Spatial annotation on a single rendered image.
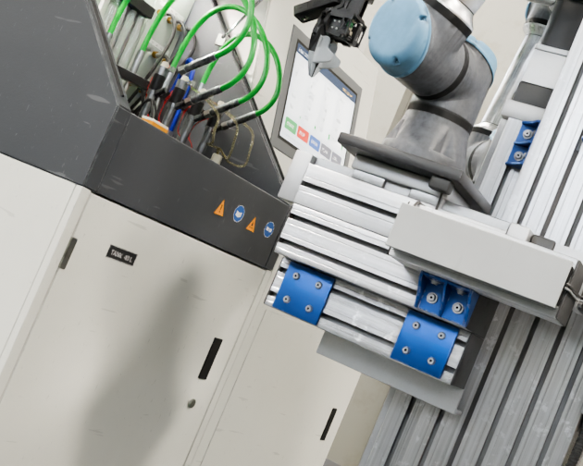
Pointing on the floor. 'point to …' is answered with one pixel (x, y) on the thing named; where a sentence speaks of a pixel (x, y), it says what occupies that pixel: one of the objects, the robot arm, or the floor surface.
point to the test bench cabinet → (35, 266)
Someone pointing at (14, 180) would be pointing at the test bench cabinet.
